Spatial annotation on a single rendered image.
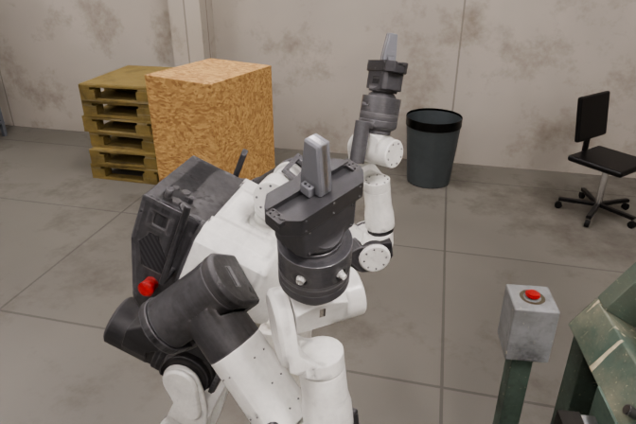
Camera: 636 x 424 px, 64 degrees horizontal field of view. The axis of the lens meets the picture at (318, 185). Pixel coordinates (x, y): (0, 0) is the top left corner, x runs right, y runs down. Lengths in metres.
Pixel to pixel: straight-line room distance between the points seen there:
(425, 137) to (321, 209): 3.69
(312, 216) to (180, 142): 2.21
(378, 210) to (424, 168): 3.09
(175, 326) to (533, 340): 1.06
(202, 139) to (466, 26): 2.78
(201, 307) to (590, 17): 4.32
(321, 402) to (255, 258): 0.28
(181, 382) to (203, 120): 1.57
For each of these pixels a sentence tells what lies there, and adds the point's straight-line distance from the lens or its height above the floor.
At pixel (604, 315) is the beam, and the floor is 0.90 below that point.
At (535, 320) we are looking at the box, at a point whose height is 0.90.
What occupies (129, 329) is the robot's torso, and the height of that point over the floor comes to 1.07.
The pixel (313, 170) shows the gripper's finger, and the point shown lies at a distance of 0.51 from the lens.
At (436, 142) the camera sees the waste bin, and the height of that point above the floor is 0.42.
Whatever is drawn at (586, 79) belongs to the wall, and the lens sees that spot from 4.89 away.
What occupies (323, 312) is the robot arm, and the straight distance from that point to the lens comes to 0.65.
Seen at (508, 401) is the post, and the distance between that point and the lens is 1.79.
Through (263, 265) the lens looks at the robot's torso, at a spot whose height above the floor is 1.32.
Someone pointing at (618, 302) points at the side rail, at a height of 0.93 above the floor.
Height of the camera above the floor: 1.81
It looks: 25 degrees down
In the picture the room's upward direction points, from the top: straight up
